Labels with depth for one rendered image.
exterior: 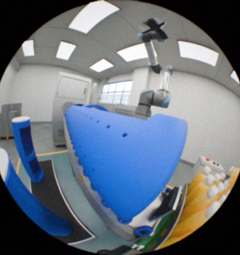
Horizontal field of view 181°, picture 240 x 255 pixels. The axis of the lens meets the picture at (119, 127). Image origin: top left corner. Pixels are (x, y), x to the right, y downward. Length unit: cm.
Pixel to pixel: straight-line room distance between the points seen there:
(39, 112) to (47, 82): 165
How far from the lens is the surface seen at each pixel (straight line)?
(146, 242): 36
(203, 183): 35
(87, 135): 17
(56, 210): 118
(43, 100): 505
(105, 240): 123
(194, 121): 303
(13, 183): 38
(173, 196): 26
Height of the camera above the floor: 122
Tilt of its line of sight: 12 degrees down
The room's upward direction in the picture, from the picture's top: 11 degrees clockwise
